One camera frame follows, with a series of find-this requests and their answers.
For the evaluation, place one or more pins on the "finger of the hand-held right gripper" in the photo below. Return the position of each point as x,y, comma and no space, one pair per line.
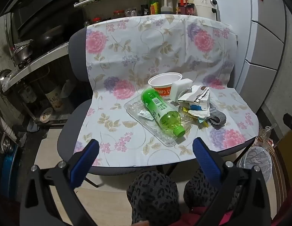
290,122

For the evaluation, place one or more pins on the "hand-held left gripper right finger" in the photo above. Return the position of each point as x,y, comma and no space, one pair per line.
206,161

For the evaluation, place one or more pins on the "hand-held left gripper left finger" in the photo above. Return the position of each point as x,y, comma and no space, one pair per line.
84,163

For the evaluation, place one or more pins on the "grey knitted sock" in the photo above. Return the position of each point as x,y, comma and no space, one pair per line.
219,118

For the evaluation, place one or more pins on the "trash bin with clear bag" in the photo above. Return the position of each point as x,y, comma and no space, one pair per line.
256,161

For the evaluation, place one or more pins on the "clear bag with yellow edge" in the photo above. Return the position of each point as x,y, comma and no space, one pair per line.
190,113

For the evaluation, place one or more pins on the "white carton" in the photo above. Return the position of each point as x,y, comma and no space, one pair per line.
195,98

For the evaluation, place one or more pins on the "green plastic bottle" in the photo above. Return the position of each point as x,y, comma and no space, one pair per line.
160,108

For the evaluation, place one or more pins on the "clear plastic tray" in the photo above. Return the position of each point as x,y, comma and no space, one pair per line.
136,108

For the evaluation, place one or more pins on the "white foam block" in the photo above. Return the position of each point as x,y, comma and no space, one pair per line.
180,87

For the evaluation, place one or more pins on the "orange and white paper bowl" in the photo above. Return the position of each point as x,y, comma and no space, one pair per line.
163,90

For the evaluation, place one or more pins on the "crinkled clear plastic bag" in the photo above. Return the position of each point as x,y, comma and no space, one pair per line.
266,135

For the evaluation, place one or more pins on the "person's right leg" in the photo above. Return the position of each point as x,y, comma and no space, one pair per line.
195,193

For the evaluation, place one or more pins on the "wooden board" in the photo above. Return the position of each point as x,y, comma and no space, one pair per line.
282,169

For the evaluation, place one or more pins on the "pink jacket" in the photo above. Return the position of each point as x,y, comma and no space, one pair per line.
202,216

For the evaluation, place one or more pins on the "small printed bowl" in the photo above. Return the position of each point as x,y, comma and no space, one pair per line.
46,115

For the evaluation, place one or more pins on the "labelled bottle under counter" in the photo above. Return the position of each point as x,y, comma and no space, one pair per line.
54,98

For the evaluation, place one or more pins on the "blue cylinder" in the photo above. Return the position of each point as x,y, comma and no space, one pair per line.
9,164

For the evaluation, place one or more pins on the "white refrigerator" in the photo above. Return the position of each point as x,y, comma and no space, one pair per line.
261,40

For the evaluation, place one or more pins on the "stainless steel kitchen counter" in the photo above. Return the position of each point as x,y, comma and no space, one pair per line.
40,62

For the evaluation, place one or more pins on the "grey office chair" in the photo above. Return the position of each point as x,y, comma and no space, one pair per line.
76,51

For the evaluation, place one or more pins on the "steel pot lid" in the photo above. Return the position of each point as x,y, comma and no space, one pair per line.
3,78

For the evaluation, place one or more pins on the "floral printed cloth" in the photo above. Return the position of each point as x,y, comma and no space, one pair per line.
136,51

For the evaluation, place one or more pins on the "steel pot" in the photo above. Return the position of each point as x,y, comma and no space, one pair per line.
22,53

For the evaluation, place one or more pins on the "black wok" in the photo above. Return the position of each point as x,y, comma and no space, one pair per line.
50,35

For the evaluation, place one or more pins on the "red lid glass jar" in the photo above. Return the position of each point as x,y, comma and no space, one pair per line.
119,14
96,20

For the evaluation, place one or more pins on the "white kitchen appliance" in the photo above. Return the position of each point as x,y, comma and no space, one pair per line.
203,2

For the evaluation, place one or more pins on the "clear food packet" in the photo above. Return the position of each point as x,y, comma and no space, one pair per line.
130,12

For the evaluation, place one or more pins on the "white plastic jug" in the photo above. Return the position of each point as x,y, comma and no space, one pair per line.
166,6

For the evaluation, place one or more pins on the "yellow green label bottle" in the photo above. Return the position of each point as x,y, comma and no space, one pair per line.
154,6

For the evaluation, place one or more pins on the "dark bottle yellow cap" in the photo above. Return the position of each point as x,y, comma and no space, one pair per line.
144,7

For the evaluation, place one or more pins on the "black range hood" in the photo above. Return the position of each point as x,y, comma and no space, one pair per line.
42,2

